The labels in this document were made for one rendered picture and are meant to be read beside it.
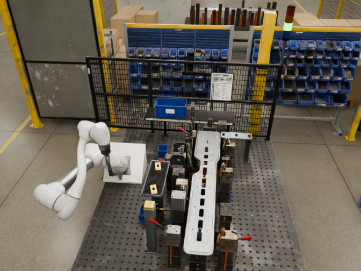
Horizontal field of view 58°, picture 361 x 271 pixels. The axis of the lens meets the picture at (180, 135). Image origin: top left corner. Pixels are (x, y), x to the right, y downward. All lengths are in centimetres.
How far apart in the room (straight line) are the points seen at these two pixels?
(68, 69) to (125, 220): 270
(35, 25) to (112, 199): 272
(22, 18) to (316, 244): 432
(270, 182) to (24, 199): 274
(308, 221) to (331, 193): 58
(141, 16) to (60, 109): 285
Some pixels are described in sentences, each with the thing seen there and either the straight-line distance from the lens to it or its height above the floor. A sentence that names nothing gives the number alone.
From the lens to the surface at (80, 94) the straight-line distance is 494.
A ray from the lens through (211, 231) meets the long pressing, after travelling 222.
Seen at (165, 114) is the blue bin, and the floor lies 106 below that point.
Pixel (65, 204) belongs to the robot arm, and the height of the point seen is 104.
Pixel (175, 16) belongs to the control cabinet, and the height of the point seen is 49.
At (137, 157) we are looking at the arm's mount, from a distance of 301.
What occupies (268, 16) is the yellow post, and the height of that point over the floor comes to 198.
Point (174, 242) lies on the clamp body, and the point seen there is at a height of 98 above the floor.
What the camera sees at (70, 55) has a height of 115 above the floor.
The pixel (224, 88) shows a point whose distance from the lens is 329.
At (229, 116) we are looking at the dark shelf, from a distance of 333.
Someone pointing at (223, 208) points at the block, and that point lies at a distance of 233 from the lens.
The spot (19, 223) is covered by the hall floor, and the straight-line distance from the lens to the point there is 396.
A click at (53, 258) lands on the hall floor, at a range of 353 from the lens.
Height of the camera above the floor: 270
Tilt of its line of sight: 34 degrees down
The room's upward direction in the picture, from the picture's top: straight up
